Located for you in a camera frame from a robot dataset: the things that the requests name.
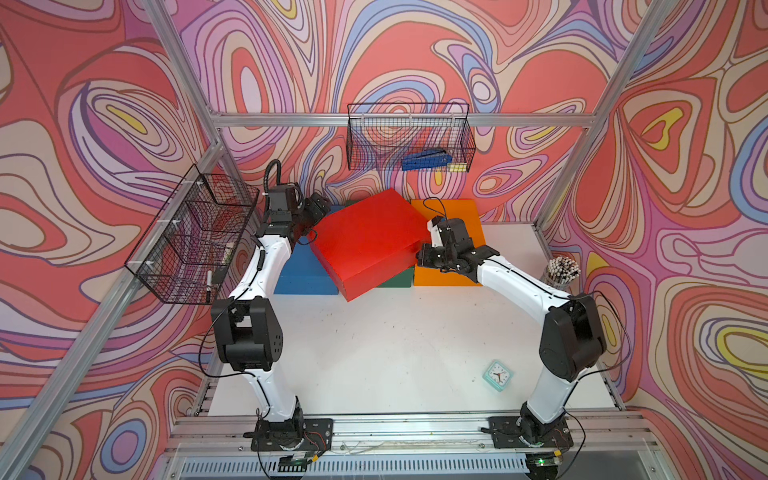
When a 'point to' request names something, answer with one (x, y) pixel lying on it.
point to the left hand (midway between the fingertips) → (328, 207)
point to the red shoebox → (360, 244)
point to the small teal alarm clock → (497, 375)
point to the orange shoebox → (464, 209)
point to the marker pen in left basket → (209, 285)
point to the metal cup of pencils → (561, 271)
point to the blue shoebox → (304, 273)
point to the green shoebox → (405, 279)
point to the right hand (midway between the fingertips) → (417, 261)
